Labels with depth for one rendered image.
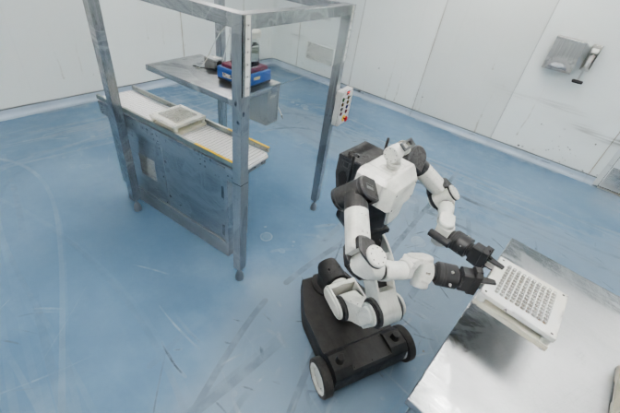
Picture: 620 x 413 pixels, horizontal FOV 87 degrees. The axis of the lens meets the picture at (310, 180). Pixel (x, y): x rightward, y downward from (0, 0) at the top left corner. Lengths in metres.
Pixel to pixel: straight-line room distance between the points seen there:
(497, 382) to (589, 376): 0.36
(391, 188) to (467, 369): 0.67
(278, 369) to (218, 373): 0.32
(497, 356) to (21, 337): 2.33
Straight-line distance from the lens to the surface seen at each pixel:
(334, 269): 2.06
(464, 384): 1.36
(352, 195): 1.21
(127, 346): 2.27
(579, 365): 1.66
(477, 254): 1.48
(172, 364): 2.16
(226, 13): 1.52
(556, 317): 1.46
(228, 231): 2.33
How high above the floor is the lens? 1.91
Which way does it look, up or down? 35 degrees down
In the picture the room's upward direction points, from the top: 9 degrees clockwise
